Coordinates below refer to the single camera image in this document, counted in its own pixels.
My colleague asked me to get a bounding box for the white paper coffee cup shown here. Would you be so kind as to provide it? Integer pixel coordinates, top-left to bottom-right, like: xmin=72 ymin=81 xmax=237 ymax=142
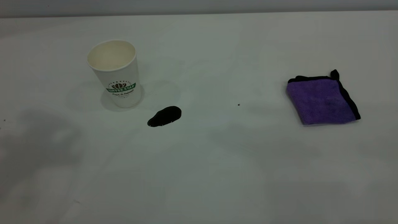
xmin=87 ymin=40 xmax=141 ymax=109

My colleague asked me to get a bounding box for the purple cloth with black trim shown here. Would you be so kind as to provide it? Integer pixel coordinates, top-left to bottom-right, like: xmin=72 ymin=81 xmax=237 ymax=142
xmin=286 ymin=69 xmax=361 ymax=125

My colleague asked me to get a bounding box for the black liquid spill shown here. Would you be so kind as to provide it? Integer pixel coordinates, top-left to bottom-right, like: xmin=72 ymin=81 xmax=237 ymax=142
xmin=147 ymin=106 xmax=182 ymax=128

